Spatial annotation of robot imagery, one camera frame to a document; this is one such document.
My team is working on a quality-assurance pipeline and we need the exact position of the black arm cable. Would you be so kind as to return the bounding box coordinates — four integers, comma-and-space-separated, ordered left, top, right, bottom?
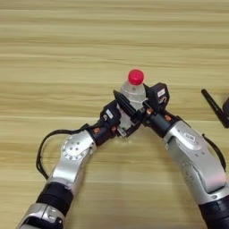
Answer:
35, 123, 90, 182
201, 133, 227, 173

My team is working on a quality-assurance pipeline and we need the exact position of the labelled box on left gripper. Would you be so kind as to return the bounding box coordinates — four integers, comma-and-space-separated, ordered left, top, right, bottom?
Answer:
99, 100, 123, 129

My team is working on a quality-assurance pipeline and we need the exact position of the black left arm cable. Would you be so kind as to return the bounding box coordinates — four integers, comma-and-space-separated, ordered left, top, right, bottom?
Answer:
35, 123, 90, 182

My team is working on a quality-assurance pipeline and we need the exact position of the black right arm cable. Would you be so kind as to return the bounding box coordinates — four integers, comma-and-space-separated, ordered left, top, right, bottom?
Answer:
201, 133, 227, 173

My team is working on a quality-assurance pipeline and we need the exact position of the labelled box on gripper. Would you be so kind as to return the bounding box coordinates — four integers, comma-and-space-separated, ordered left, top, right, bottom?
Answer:
99, 100, 123, 129
146, 82, 170, 113

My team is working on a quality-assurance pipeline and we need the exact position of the clear bottle with red cap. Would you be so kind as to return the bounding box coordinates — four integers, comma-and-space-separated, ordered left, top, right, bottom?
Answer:
116, 69, 148, 138

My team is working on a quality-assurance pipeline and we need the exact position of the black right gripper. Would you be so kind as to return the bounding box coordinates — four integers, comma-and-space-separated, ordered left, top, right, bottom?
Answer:
113, 89, 182, 139

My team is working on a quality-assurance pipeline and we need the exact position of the long black tapered bar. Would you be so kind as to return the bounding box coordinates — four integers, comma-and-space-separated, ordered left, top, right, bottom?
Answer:
200, 89, 229, 130

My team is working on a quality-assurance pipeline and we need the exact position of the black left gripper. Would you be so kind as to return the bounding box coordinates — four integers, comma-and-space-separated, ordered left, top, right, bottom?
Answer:
88, 120, 143, 147

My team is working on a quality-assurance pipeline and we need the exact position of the labelled box on right gripper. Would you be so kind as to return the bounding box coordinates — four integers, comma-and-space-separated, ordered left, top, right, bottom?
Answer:
146, 82, 170, 113

